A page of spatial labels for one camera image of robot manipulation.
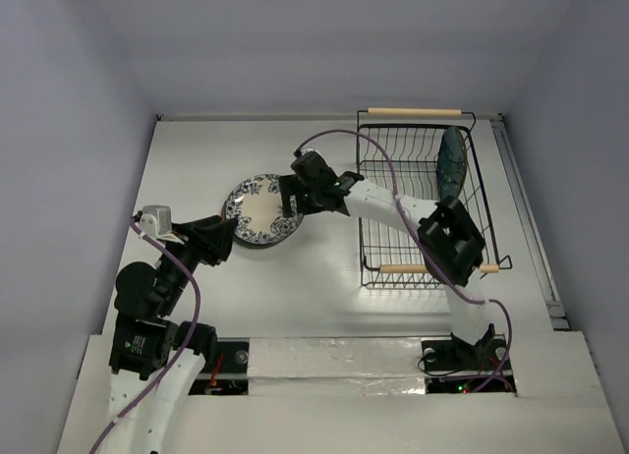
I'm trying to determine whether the dark teal plate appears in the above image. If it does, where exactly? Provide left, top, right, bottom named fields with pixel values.
left=436, top=126, right=468, bottom=199

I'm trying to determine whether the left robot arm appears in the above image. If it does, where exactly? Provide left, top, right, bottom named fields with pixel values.
left=90, top=205, right=238, bottom=453

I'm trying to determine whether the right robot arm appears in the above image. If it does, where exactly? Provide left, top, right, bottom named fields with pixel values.
left=278, top=150, right=495, bottom=368

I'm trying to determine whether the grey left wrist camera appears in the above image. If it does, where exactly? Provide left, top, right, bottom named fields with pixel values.
left=138, top=204, right=176, bottom=241

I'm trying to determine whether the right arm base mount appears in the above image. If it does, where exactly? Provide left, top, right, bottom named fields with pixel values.
left=417, top=336, right=517, bottom=394

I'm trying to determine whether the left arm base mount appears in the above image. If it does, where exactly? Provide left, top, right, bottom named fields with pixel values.
left=189, top=339, right=250, bottom=396

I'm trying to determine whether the black wire dish rack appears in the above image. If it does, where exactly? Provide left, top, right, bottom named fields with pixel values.
left=355, top=107, right=512, bottom=291

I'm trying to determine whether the grey patterned plate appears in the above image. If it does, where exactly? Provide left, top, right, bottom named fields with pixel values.
left=226, top=174, right=303, bottom=235

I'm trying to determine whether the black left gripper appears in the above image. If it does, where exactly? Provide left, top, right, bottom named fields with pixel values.
left=157, top=212, right=238, bottom=312

